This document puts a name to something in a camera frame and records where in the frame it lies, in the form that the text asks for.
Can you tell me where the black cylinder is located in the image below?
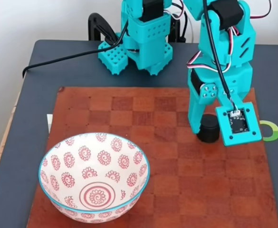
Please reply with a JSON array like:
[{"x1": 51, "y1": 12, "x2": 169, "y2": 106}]
[{"x1": 197, "y1": 114, "x2": 220, "y2": 143}]

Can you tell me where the brown leather chessboard mat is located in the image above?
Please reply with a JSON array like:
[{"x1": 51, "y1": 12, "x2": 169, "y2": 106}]
[{"x1": 26, "y1": 86, "x2": 278, "y2": 228}]

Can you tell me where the white bowl with red flowers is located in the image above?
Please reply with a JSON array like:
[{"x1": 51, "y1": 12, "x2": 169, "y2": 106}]
[{"x1": 38, "y1": 132, "x2": 151, "y2": 223}]

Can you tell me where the black table clamp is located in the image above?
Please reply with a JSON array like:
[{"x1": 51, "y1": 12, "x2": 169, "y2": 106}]
[{"x1": 88, "y1": 13, "x2": 121, "y2": 46}]

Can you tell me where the black camera cable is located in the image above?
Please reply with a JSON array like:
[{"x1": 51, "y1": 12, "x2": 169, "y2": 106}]
[{"x1": 202, "y1": 0, "x2": 236, "y2": 109}]

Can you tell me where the red white black servo wire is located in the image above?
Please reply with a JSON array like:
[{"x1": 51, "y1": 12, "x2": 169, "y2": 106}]
[{"x1": 187, "y1": 26, "x2": 239, "y2": 73}]

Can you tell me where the cyan camera mount with board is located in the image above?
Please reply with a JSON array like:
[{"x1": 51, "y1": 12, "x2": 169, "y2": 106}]
[{"x1": 215, "y1": 101, "x2": 262, "y2": 147}]

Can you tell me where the green ring sticker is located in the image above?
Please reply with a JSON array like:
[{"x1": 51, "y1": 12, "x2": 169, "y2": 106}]
[{"x1": 259, "y1": 120, "x2": 278, "y2": 143}]

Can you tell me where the black power cable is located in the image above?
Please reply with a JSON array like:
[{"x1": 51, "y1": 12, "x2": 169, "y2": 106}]
[{"x1": 22, "y1": 22, "x2": 130, "y2": 78}]

